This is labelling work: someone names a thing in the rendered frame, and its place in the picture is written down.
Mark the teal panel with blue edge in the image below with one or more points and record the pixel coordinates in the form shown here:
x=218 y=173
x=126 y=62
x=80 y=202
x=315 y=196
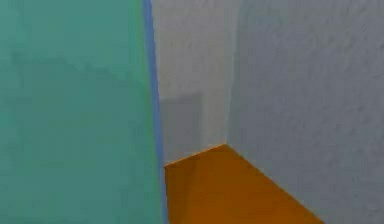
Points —
x=73 y=113

